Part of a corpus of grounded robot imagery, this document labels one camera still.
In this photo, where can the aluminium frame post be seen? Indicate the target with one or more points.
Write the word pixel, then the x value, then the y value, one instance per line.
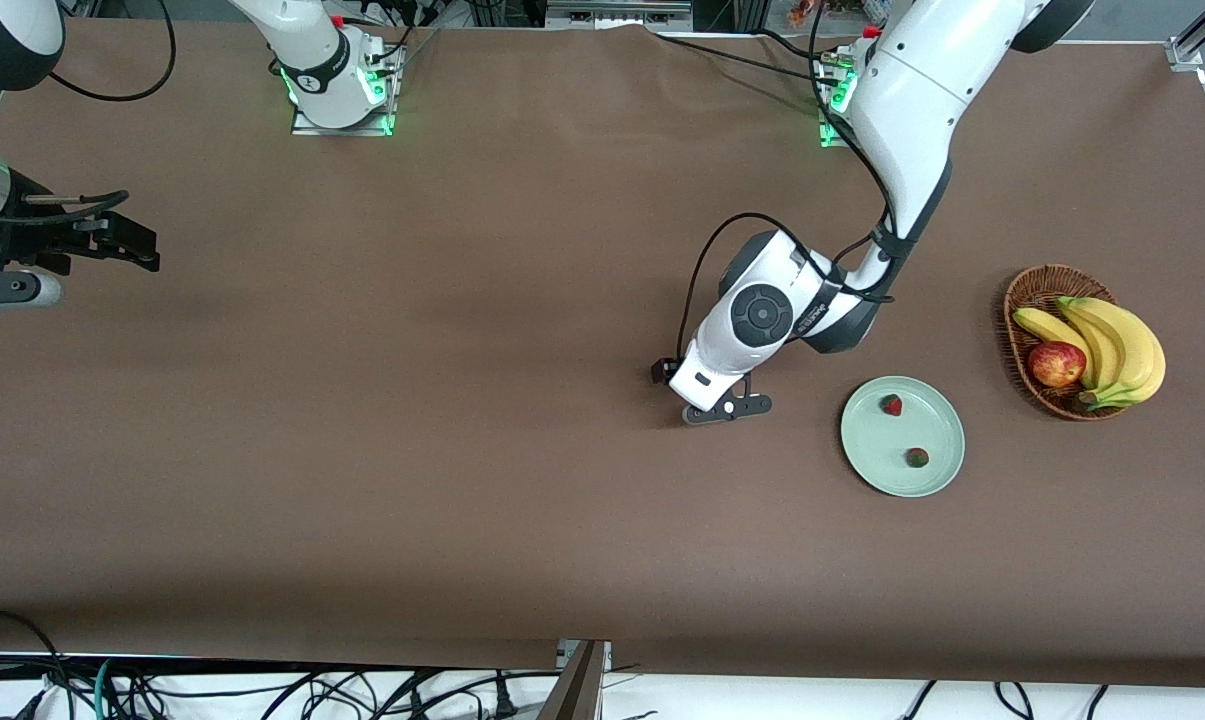
pixel 1202 35

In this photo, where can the red strawberry green cap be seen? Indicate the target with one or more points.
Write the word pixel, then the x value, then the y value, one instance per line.
pixel 893 405
pixel 918 458

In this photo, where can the silver metal table bracket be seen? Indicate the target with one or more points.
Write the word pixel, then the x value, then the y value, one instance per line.
pixel 602 652

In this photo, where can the pale green round plate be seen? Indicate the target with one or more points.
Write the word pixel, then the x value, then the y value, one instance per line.
pixel 922 425

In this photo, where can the brown wicker basket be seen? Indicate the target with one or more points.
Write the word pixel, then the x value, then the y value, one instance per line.
pixel 1022 345

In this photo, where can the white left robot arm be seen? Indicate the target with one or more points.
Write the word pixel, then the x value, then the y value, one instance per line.
pixel 912 90

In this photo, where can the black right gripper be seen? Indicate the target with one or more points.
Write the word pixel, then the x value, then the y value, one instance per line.
pixel 37 236

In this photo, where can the grey background device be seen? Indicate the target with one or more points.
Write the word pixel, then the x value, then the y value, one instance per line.
pixel 617 12

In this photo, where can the brown table cover sheet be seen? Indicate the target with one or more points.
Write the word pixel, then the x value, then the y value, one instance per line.
pixel 462 400

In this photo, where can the dark support beam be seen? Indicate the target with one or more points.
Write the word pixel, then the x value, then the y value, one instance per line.
pixel 574 690

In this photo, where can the red apple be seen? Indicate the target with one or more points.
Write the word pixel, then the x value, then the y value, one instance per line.
pixel 1056 365

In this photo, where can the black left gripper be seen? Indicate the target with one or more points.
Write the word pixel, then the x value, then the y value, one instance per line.
pixel 659 372

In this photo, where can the yellow banana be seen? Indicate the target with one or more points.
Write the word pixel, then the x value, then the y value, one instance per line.
pixel 1047 328
pixel 1100 340
pixel 1144 360

